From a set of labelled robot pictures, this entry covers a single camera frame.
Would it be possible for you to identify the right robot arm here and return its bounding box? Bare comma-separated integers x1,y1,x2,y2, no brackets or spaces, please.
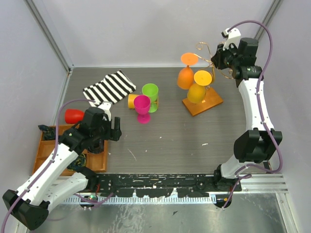
211,37,282,191

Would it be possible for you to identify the red plastic wine glass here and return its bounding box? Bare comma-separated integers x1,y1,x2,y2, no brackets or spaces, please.
64,109,84,124

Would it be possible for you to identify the magenta plastic wine glass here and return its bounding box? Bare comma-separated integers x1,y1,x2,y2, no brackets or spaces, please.
134,95,151,124

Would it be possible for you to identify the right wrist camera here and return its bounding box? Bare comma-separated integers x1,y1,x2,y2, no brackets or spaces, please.
221,28,241,50

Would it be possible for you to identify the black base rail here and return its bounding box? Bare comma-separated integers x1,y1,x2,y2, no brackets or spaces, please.
80,173,237,198

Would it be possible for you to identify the rolled blue-yellow tie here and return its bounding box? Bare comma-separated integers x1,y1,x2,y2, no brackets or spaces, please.
67,153,86,171

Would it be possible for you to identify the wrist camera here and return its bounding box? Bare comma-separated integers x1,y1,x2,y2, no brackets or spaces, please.
97,101,113,121
221,28,241,50

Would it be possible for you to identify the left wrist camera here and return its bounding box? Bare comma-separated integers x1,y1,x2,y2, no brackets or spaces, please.
97,101,113,121

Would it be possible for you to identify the wooden compartment tray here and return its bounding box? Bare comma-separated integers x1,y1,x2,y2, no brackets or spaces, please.
32,132,108,174

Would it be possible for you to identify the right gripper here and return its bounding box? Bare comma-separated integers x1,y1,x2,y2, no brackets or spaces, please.
210,42,239,70

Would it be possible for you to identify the black white striped cloth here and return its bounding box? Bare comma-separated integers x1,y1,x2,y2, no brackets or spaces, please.
83,70,137,107

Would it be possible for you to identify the gold wire wine glass rack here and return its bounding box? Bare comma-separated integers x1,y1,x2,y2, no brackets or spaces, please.
182,53,223,117

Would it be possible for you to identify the rolled dark orange-floral tie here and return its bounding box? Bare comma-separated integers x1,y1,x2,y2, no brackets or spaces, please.
38,125,56,141

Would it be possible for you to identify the white slotted cable duct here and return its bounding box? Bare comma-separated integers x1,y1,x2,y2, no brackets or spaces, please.
65,195,217,204

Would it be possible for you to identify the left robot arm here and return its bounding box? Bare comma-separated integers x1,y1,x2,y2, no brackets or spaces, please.
2,107,121,231

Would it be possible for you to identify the green plastic wine glass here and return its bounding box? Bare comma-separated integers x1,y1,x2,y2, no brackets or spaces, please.
142,83,159,113

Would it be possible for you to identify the yellow plastic wine glass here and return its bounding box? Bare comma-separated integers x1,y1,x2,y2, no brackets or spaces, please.
127,94,138,109

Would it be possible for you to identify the yellow-orange plastic wine glass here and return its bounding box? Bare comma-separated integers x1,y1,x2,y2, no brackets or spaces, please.
187,70,212,104

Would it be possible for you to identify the orange plastic wine glass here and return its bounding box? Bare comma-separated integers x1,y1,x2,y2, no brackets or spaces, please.
177,52,198,90

